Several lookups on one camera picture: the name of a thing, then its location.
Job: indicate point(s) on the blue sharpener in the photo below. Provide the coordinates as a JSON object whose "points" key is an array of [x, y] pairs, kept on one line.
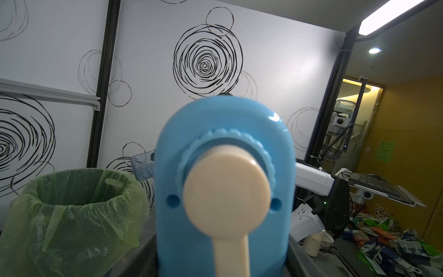
{"points": [[224, 183]]}

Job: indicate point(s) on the clear blue shavings tray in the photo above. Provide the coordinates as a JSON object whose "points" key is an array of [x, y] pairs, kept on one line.
{"points": [[143, 165]]}

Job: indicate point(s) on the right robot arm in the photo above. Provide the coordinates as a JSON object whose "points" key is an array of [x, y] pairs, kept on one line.
{"points": [[327, 206]]}

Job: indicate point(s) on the bin with green bag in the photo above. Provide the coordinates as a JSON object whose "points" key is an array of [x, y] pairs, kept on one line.
{"points": [[74, 223]]}

